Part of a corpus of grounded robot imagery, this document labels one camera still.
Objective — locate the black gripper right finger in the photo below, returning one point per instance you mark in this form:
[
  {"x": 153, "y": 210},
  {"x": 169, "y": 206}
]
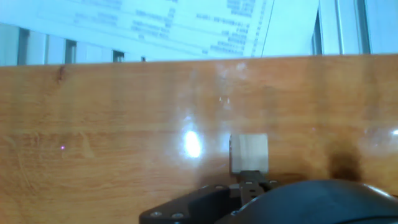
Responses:
[{"x": 250, "y": 186}]

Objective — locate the small light wooden block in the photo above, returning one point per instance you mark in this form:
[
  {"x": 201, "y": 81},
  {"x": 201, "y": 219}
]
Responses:
[{"x": 248, "y": 152}]

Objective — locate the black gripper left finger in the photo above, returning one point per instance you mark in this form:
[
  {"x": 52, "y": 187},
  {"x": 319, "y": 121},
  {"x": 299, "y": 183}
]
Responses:
[{"x": 186, "y": 208}]

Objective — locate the white printed paper sheet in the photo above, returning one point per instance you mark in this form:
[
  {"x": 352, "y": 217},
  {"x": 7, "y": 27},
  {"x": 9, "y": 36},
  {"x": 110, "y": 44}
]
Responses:
[{"x": 124, "y": 25}]

